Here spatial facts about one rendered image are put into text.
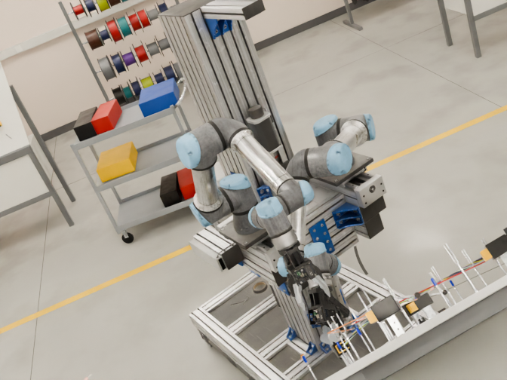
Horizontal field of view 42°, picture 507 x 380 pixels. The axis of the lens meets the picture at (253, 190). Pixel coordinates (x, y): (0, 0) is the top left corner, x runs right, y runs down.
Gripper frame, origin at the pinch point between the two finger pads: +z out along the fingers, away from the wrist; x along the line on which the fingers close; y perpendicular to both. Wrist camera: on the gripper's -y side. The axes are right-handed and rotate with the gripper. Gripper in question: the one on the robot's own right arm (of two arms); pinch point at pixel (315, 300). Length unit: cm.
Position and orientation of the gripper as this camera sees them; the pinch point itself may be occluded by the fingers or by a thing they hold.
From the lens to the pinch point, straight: 211.2
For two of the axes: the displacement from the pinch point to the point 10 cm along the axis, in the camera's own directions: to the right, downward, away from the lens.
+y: 1.6, 0.6, -9.9
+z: 4.5, 8.8, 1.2
